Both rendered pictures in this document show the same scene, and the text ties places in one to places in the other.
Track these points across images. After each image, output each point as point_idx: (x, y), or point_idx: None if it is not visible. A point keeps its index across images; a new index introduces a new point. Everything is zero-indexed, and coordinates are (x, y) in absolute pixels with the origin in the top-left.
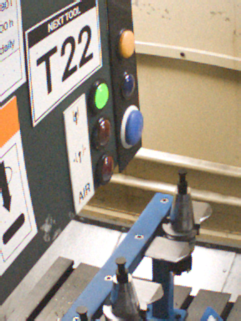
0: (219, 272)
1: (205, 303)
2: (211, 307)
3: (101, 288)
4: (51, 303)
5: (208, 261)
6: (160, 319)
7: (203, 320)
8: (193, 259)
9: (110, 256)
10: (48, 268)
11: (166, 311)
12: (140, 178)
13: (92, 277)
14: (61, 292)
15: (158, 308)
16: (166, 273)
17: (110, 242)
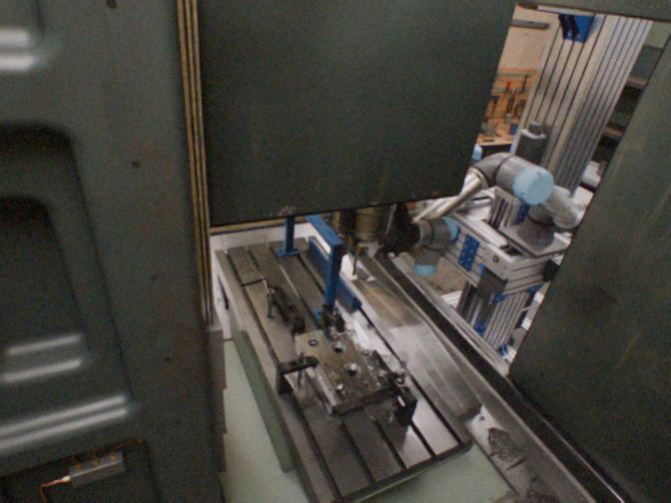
0: (280, 237)
1: (299, 243)
2: (302, 243)
3: (316, 216)
4: (238, 267)
5: (271, 234)
6: (290, 252)
7: (314, 243)
8: (263, 235)
9: (223, 248)
10: (217, 256)
11: (293, 247)
12: None
13: (240, 251)
14: (236, 261)
15: (289, 246)
16: (294, 224)
17: (218, 242)
